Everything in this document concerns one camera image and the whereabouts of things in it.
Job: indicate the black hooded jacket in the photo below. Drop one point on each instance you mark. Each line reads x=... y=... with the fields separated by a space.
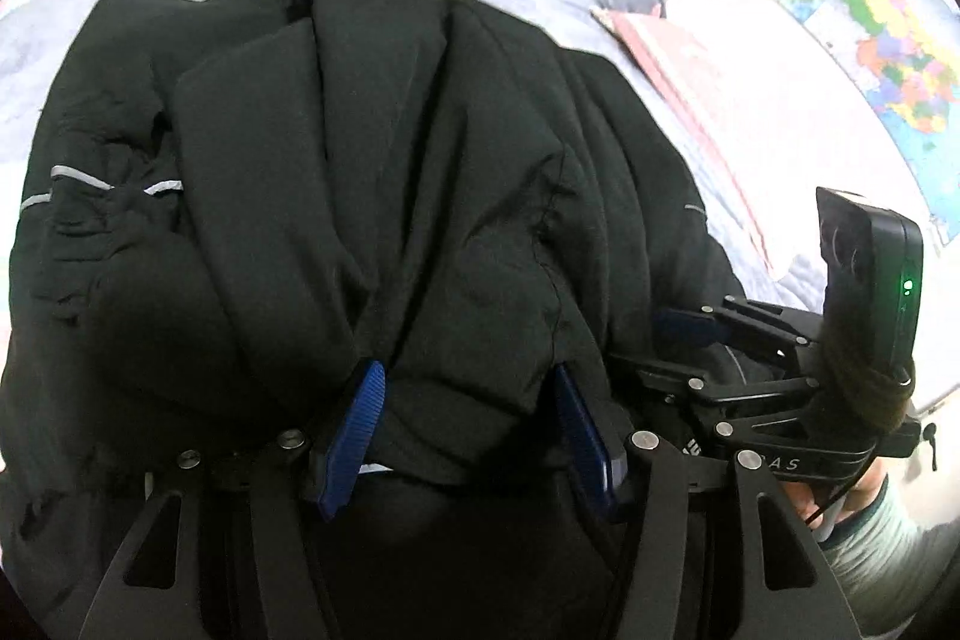
x=360 y=220

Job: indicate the pink pillow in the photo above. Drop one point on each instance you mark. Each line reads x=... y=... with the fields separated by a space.
x=720 y=108

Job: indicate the person's right hand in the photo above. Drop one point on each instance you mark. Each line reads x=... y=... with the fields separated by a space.
x=814 y=501

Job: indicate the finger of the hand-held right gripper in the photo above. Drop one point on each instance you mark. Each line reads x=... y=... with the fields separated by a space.
x=697 y=383
x=686 y=326

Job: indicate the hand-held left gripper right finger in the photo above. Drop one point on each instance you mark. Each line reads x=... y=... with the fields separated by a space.
x=586 y=445

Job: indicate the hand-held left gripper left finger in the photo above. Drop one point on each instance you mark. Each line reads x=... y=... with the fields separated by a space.
x=352 y=441

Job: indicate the colourful wall map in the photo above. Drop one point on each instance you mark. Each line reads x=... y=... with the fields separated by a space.
x=881 y=55

